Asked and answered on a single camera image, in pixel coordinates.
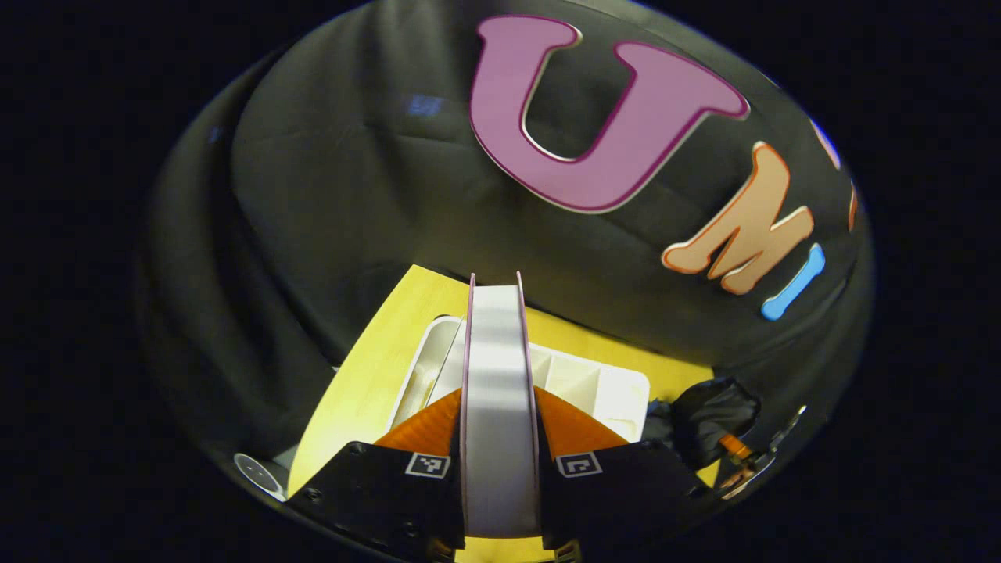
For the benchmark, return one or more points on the white round disc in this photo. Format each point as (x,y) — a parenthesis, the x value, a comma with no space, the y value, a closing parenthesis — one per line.
(258,473)

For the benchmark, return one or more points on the blue schoolbag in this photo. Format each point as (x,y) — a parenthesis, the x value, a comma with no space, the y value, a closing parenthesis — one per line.
(715,414)

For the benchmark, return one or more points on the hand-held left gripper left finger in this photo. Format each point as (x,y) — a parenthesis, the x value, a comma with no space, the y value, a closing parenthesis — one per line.
(391,493)

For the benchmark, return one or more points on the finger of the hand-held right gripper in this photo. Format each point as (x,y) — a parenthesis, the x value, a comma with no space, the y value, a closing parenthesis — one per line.
(737,448)

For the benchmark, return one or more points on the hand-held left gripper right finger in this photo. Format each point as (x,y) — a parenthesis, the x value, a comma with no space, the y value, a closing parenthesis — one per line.
(618,493)

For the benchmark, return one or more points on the white bookshelf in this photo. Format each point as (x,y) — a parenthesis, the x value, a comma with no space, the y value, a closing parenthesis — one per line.
(602,391)

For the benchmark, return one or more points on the black backdrop cloth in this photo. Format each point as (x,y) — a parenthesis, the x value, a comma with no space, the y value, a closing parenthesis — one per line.
(352,195)

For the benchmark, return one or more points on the white and purple book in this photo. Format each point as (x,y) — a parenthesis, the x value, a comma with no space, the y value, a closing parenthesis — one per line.
(500,407)

